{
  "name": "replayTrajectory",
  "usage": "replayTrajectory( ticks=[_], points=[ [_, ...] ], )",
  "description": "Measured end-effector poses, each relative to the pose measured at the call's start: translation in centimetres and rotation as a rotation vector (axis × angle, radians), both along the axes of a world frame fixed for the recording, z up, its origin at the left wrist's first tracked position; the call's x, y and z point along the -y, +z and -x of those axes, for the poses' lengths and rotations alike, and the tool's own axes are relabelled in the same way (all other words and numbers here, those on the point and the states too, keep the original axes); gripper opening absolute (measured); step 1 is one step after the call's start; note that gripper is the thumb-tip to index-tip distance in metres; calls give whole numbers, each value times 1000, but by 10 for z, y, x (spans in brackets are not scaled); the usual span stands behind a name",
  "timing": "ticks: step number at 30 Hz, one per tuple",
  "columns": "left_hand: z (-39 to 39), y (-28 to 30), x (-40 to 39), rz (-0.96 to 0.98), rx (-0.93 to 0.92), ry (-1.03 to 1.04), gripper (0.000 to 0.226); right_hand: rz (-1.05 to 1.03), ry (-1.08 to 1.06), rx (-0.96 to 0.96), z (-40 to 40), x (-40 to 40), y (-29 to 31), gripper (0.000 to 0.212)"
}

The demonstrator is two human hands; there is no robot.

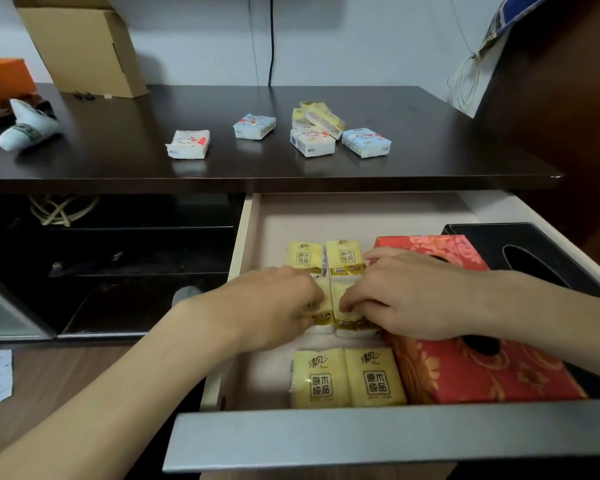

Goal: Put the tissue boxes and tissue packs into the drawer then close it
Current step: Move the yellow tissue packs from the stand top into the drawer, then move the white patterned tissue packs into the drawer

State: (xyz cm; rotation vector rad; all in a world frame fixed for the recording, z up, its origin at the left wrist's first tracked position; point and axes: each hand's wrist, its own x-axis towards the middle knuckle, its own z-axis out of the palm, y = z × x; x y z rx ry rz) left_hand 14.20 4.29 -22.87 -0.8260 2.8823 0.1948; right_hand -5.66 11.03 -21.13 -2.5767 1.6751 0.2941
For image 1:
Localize white coiled cable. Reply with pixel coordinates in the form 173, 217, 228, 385
446, 0, 487, 114

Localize person's left forearm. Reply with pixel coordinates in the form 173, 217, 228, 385
0, 294, 241, 480

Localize person's right forearm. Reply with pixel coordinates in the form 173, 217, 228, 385
492, 270, 600, 386

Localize white blue tissue packet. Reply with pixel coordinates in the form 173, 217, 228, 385
232, 113, 277, 141

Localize orange box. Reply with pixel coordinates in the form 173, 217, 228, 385
0, 57, 38, 109

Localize black glass shelf unit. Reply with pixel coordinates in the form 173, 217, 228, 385
0, 193, 246, 342

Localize person's left hand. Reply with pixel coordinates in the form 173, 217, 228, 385
207, 267, 327, 355

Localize thin grey cable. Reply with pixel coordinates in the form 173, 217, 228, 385
247, 0, 261, 87

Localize white red tissue packet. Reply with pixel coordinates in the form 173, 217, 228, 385
165, 129, 211, 160

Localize dark wooden cabinet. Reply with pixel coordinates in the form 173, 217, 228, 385
474, 0, 600, 281

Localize rows of yellow packets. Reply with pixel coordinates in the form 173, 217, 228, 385
283, 239, 409, 410

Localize black tissue box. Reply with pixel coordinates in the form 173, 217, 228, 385
441, 223, 600, 399

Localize red floral tissue box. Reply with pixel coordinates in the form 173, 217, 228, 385
372, 235, 588, 406

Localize light blue tissue packet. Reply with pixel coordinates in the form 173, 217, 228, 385
341, 128, 392, 159

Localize beige coiled cable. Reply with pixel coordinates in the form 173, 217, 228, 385
28, 195, 101, 228

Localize white drawer with grey front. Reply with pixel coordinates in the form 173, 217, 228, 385
162, 191, 600, 474

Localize person's right hand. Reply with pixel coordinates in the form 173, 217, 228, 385
337, 246, 502, 342

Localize white yellow tissue packet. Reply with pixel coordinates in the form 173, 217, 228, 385
289, 128, 337, 158

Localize black cable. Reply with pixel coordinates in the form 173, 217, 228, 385
267, 0, 276, 87

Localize brown cardboard box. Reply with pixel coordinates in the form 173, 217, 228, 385
12, 0, 149, 99

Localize blue striped cloth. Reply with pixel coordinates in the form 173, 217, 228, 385
479, 0, 556, 56

